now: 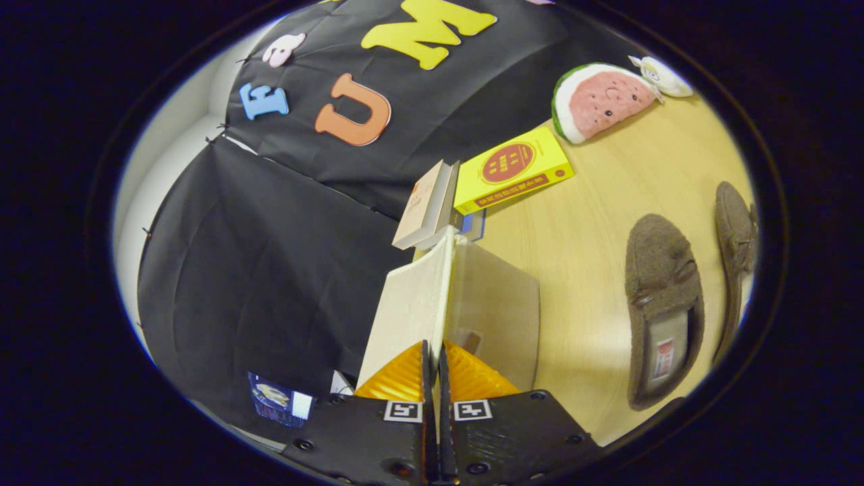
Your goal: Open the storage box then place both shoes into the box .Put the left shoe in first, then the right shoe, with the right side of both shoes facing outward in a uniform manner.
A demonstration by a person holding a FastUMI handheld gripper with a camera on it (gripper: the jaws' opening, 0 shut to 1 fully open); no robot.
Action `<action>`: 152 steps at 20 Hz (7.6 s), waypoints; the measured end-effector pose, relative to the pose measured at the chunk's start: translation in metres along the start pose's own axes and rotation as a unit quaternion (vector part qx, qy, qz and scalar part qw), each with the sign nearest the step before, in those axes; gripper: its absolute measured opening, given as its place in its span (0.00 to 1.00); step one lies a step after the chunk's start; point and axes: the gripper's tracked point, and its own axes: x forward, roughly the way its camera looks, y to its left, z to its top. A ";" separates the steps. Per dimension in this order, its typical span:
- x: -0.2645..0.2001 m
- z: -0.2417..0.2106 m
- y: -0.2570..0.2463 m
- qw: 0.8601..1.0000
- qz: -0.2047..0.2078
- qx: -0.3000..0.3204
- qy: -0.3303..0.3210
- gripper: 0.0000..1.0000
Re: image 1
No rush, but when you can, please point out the watermelon slice plush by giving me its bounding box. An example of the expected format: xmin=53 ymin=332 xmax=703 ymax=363
xmin=551 ymin=63 xmax=659 ymax=145

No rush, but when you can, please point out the beige book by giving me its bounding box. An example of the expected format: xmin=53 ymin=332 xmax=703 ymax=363
xmin=392 ymin=160 xmax=453 ymax=250

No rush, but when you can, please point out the blue white printed bag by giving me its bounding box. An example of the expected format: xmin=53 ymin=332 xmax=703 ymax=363
xmin=248 ymin=371 xmax=315 ymax=427

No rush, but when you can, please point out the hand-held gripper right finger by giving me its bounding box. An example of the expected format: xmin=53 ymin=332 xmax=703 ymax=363
xmin=437 ymin=341 xmax=605 ymax=486

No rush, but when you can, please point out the yellow book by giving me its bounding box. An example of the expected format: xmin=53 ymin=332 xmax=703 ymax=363
xmin=454 ymin=126 xmax=575 ymax=215

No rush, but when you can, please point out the blue book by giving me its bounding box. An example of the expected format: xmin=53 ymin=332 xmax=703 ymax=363
xmin=461 ymin=209 xmax=487 ymax=242

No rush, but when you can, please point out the beige fabric storage box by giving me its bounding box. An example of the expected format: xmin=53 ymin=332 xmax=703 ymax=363
xmin=356 ymin=226 xmax=541 ymax=392

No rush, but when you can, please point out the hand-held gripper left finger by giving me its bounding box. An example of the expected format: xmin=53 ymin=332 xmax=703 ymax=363
xmin=280 ymin=340 xmax=433 ymax=486

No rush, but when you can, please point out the grey white book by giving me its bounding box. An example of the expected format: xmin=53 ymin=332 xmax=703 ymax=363
xmin=415 ymin=162 xmax=461 ymax=250

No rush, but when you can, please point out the brown fuzzy shoe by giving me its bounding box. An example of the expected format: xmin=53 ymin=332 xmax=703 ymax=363
xmin=714 ymin=181 xmax=759 ymax=365
xmin=624 ymin=214 xmax=705 ymax=411

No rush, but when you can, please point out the white plush toy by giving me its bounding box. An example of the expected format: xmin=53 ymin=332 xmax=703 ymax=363
xmin=629 ymin=55 xmax=694 ymax=98

